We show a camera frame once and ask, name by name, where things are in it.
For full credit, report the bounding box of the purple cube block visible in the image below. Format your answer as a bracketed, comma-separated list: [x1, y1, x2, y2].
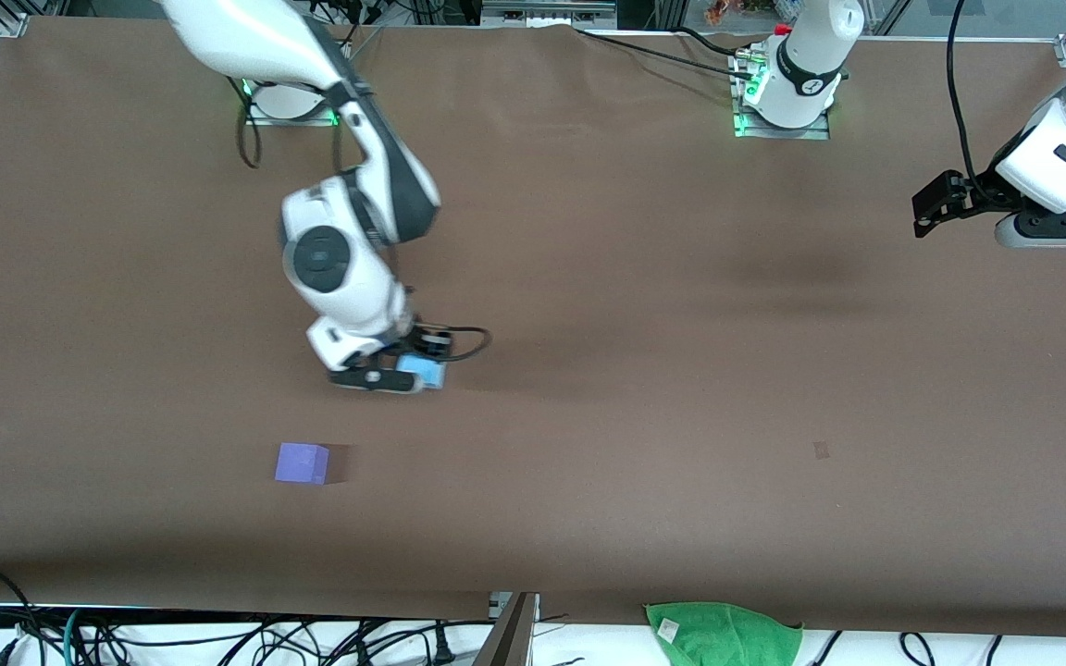
[275, 442, 330, 486]

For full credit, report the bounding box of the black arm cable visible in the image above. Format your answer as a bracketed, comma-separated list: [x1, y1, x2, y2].
[946, 0, 1001, 200]
[235, 79, 493, 364]

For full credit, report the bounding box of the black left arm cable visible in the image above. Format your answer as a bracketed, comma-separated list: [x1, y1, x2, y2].
[946, 0, 1001, 200]

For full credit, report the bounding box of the green cloth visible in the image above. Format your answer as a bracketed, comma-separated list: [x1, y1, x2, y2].
[644, 601, 804, 666]

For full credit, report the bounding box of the black floor cable bundle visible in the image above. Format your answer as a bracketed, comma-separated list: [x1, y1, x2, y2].
[80, 615, 497, 666]

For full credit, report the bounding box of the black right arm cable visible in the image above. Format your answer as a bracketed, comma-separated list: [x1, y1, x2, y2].
[235, 79, 493, 364]

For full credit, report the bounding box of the light blue cube block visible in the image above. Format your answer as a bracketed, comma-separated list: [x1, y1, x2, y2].
[396, 356, 449, 390]

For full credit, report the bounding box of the aluminium frame post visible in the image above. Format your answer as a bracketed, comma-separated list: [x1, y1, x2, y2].
[471, 592, 541, 666]

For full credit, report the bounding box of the black cable on table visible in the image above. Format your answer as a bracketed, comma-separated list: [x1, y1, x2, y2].
[575, 28, 756, 82]

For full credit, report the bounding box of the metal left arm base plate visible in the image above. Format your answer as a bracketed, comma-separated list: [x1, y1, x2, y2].
[732, 51, 832, 142]

